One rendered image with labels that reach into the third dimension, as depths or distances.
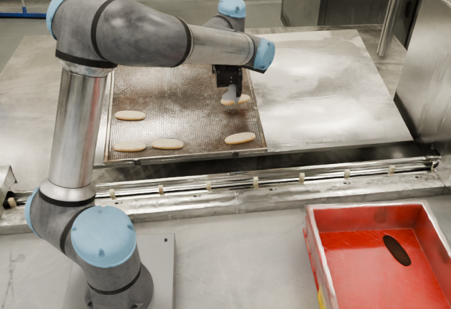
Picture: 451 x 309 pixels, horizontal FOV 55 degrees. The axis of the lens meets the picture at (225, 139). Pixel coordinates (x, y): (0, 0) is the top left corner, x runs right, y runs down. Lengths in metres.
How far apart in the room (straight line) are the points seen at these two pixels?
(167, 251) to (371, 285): 0.51
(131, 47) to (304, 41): 1.11
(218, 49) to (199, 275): 0.56
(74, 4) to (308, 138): 0.85
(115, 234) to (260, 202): 0.49
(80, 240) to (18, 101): 1.07
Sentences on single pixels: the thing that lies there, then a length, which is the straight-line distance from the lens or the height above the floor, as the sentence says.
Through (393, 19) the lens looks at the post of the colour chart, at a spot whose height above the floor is 0.99.
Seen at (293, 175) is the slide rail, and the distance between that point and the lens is 1.33.
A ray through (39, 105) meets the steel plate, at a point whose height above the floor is 0.82.
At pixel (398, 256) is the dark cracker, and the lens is 1.23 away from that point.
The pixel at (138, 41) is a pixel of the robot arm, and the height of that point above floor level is 1.43.
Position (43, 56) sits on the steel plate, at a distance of 2.14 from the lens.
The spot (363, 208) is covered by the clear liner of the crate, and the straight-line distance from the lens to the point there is 1.18.
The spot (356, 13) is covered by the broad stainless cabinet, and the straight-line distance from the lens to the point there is 3.01.
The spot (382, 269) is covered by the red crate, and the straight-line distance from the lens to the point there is 1.20.
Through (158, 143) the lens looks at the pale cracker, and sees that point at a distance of 1.35.
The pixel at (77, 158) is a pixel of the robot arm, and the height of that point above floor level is 1.20.
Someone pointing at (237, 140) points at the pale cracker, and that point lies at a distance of 1.35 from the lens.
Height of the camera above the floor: 1.77
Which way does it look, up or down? 40 degrees down
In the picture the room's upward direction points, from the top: straight up
